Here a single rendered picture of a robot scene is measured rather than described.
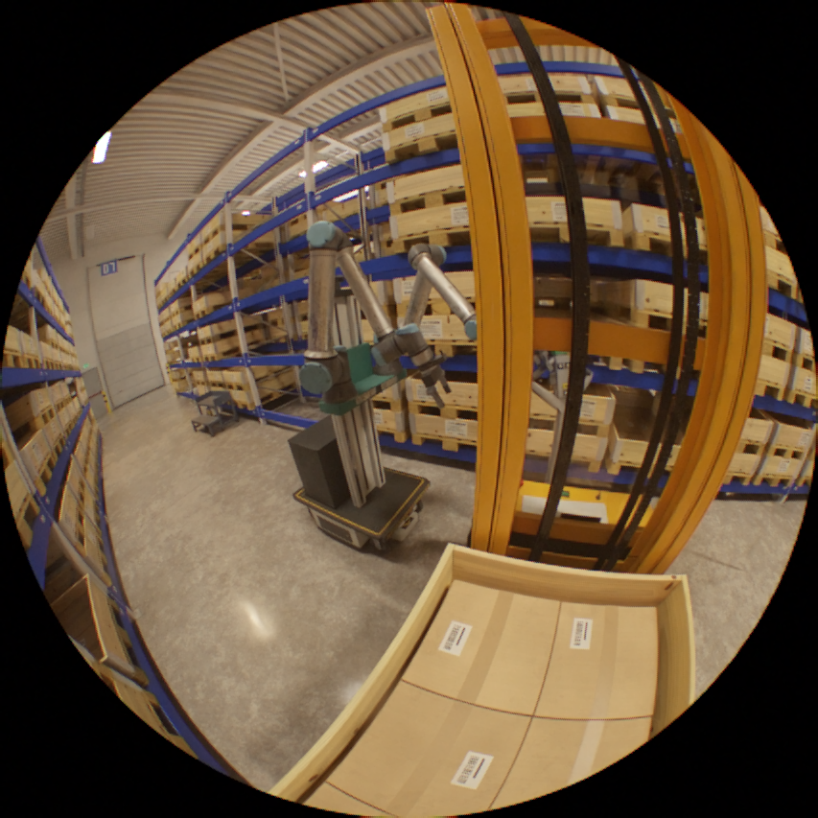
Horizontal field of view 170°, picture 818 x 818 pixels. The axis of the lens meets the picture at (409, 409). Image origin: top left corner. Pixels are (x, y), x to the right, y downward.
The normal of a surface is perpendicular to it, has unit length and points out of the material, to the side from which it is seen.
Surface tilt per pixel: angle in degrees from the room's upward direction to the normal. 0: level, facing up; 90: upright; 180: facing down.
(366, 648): 0
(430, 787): 0
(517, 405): 90
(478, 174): 90
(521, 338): 90
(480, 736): 0
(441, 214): 90
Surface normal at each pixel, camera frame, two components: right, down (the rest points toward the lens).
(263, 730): -0.09, -0.91
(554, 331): -0.46, 0.39
